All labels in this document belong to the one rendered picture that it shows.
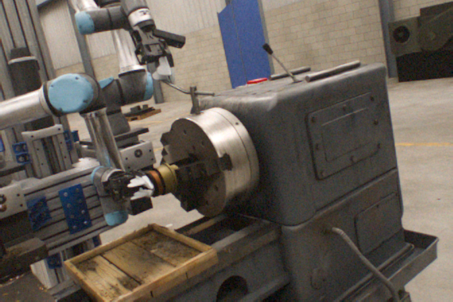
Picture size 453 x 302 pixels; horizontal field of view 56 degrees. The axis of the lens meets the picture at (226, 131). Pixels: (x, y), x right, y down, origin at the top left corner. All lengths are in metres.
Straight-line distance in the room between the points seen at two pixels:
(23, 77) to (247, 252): 1.08
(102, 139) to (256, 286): 0.70
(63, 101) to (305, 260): 0.87
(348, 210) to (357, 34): 10.61
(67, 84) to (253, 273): 0.78
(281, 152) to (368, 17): 10.68
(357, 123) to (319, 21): 11.04
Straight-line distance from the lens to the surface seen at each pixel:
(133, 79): 1.81
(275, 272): 1.36
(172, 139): 1.31
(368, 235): 1.58
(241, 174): 1.20
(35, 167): 1.84
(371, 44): 11.84
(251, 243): 1.25
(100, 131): 1.53
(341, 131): 1.41
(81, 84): 1.37
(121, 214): 1.46
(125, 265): 1.27
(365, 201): 1.55
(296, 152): 1.25
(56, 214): 1.74
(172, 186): 1.22
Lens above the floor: 1.39
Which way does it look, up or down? 10 degrees down
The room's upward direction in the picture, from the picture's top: 12 degrees counter-clockwise
